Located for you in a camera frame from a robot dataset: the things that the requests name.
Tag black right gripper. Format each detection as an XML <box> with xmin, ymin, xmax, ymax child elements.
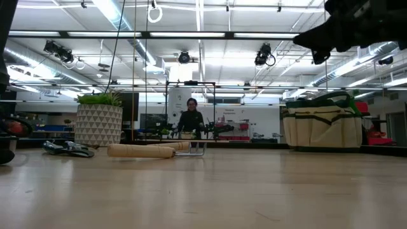
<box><xmin>292</xmin><ymin>0</ymin><xmax>407</xmax><ymax>66</ymax></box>

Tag wooden-handled hand fork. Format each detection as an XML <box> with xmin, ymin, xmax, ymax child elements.
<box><xmin>148</xmin><ymin>141</ymin><xmax>191</xmax><ymax>152</ymax></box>

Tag wooden-handled wire cultivator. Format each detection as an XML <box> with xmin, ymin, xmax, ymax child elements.
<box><xmin>106</xmin><ymin>141</ymin><xmax>207</xmax><ymax>159</ymax></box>

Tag beige green-trimmed gardening bag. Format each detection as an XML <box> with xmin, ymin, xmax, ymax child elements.
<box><xmin>281</xmin><ymin>90</ymin><xmax>364</xmax><ymax>153</ymax></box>

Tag red plastic bins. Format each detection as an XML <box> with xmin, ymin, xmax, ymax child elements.
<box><xmin>354</xmin><ymin>101</ymin><xmax>397</xmax><ymax>147</ymax></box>

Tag person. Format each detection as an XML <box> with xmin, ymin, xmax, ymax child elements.
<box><xmin>176</xmin><ymin>97</ymin><xmax>206</xmax><ymax>141</ymax></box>

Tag white pillar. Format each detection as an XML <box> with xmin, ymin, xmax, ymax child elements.
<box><xmin>167</xmin><ymin>87</ymin><xmax>193</xmax><ymax>125</ymax></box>

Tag black monitor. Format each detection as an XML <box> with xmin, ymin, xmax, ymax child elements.
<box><xmin>121</xmin><ymin>92</ymin><xmax>140</xmax><ymax>122</ymax></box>

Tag plant in white patterned pot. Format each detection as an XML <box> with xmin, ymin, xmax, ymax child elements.
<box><xmin>74</xmin><ymin>90</ymin><xmax>124</xmax><ymax>148</ymax></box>

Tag blue table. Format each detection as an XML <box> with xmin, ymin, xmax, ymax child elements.
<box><xmin>34</xmin><ymin>124</ymin><xmax>76</xmax><ymax>132</ymax></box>

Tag silver ventilation duct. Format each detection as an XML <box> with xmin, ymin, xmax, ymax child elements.
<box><xmin>0</xmin><ymin>39</ymin><xmax>96</xmax><ymax>85</ymax></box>
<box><xmin>313</xmin><ymin>41</ymin><xmax>400</xmax><ymax>87</ymax></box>

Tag black aluminium rig frame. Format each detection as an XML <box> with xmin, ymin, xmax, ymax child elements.
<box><xmin>0</xmin><ymin>30</ymin><xmax>407</xmax><ymax>157</ymax></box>

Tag white coiled cable ring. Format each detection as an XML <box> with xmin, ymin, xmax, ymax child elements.
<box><xmin>147</xmin><ymin>4</ymin><xmax>163</xmax><ymax>24</ymax></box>

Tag black cable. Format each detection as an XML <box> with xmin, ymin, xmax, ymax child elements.
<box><xmin>104</xmin><ymin>0</ymin><xmax>127</xmax><ymax>94</ymax></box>

